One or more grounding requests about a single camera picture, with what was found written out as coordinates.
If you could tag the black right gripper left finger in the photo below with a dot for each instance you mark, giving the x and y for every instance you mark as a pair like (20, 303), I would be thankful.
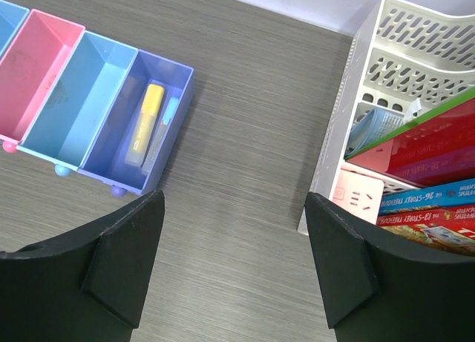
(87, 284)

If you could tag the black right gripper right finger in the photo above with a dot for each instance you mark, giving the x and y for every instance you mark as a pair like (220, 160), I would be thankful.
(378, 286)

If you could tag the purple drawer box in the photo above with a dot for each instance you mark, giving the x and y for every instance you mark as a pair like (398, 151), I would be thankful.
(105, 160)

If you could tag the yellow capped tube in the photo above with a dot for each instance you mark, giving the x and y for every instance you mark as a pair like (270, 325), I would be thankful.
(146, 119)

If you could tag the teal blue drawer box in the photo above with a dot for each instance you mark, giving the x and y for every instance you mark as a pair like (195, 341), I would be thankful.
(66, 125)

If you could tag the blue capped clear tube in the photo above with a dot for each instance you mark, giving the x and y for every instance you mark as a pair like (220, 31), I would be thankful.
(159, 134)

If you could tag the pink drawer box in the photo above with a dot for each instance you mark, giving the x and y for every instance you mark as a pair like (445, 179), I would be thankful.
(30, 67)

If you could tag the light blue drawer box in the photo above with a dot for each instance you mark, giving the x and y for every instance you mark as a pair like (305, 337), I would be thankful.
(12, 17)

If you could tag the red story book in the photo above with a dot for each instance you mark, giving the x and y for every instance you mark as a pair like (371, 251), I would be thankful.
(448, 229)

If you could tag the colourful book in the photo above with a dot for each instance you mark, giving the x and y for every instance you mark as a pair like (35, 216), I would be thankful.
(446, 195)

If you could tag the red folder board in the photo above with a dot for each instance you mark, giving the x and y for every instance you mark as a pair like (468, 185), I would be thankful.
(435, 148)

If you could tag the blue ribbed cup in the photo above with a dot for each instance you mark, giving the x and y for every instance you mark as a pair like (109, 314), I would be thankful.
(371, 127)

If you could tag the white perforated file rack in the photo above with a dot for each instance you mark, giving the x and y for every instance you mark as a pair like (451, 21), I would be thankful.
(405, 59)

